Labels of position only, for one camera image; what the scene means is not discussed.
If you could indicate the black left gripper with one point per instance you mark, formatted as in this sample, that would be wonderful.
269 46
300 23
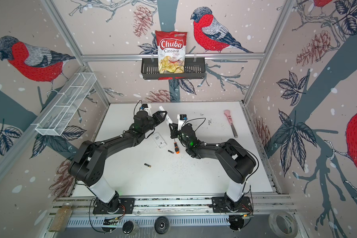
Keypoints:
157 115

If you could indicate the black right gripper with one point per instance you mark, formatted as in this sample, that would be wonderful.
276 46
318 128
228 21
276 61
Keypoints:
174 133

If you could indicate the orange black screwdriver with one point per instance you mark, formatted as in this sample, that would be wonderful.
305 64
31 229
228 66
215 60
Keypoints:
176 147

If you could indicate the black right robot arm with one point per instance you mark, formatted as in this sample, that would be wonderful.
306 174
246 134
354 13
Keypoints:
238 163

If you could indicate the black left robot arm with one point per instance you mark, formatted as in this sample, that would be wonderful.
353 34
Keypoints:
88 164

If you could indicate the Chuba cassava chips bag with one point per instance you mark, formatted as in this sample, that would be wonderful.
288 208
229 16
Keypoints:
171 50

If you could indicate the black round speaker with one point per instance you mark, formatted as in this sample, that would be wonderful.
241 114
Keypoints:
162 225

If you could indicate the black round cap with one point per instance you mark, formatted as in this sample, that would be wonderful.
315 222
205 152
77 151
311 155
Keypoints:
130 228

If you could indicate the clear tape roll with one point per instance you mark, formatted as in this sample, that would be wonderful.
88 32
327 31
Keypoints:
282 224

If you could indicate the glass jar with grains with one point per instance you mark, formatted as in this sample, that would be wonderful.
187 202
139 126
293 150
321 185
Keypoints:
61 218

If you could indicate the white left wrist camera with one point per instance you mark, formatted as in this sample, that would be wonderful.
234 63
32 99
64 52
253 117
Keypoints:
147 108

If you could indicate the pink handled knife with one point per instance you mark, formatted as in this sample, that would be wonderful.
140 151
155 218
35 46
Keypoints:
227 113

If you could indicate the black wire basket shelf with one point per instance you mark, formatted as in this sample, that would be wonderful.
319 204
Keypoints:
194 68

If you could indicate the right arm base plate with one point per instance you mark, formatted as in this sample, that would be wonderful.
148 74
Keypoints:
226 205

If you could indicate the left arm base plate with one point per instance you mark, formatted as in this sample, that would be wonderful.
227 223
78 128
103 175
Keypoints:
115 206

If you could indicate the white mesh wall shelf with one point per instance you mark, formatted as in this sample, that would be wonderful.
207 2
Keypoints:
68 101

